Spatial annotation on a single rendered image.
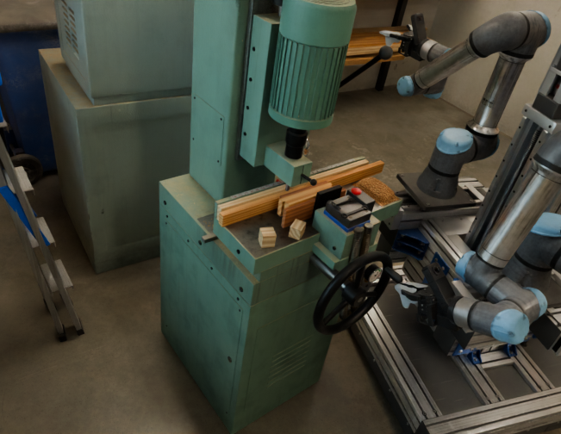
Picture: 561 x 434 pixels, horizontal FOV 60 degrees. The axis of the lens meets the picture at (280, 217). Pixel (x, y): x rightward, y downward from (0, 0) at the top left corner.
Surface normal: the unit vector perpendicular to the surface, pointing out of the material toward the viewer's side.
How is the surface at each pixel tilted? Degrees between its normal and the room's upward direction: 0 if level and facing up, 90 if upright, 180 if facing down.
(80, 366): 0
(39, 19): 22
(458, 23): 90
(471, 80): 90
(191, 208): 0
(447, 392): 0
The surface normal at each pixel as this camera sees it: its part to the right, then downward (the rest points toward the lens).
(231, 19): -0.79, 0.28
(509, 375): 0.14, -0.79
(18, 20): 0.33, -0.52
